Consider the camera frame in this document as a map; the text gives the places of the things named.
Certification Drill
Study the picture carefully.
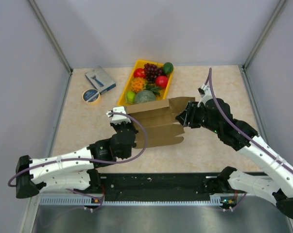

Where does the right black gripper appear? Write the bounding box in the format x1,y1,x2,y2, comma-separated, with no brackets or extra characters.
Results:
175,101,221,134

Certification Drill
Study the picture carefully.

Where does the brown cardboard box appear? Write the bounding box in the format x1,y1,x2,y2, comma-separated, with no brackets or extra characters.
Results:
126,97,195,148

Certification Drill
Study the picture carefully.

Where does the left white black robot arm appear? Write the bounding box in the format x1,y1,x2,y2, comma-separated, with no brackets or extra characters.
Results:
16,122,138,199

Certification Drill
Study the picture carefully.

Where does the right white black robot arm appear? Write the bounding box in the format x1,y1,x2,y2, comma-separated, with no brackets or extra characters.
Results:
176,98,293,219

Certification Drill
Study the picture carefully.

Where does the blue razor package box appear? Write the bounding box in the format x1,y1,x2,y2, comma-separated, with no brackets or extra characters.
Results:
85,66,116,95

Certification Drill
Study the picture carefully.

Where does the red pomegranate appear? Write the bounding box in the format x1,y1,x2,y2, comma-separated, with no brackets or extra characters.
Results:
155,76,169,89

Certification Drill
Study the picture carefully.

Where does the small green lime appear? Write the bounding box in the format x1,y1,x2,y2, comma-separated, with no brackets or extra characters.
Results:
126,91,136,103

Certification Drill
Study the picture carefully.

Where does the green round melon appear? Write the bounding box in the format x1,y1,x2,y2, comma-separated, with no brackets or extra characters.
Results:
134,90,156,104

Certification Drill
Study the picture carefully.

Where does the green avocado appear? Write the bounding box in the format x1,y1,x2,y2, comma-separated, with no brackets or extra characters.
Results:
162,62,174,75

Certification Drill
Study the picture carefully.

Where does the yellow plastic tray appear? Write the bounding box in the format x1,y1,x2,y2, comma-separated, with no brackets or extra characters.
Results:
118,59,174,106

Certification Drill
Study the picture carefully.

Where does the beige masking tape roll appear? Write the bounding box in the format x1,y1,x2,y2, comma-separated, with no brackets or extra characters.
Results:
82,89,101,106

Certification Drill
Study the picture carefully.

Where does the dark purple grape bunch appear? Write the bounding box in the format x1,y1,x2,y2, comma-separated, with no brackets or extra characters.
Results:
144,63,163,83

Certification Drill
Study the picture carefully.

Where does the orange pineapple with leaves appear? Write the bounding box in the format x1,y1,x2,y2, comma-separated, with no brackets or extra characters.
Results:
130,77,161,96

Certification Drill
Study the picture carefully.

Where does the red apple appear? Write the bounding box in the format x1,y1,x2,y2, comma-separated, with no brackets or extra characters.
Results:
133,68,146,79

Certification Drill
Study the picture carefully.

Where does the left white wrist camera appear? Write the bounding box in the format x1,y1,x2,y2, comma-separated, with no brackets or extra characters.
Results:
106,106,131,125

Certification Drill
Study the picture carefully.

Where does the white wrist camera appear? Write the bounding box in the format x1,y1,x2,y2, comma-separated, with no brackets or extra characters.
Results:
106,106,131,125
198,84,212,106

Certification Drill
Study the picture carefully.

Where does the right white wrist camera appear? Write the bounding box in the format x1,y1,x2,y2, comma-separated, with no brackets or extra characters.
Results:
198,84,212,106

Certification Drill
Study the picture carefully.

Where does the aluminium front rail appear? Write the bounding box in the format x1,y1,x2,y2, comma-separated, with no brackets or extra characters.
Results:
29,175,293,206

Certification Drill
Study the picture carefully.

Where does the right aluminium frame post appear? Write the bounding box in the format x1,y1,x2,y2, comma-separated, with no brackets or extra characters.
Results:
241,0,289,73

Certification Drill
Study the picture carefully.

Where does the aluminium frame post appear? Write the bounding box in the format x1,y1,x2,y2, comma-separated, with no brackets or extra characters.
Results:
241,0,289,73
26,0,72,74

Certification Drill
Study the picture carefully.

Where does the left aluminium frame post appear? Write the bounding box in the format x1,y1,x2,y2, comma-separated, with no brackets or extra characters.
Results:
26,0,72,74

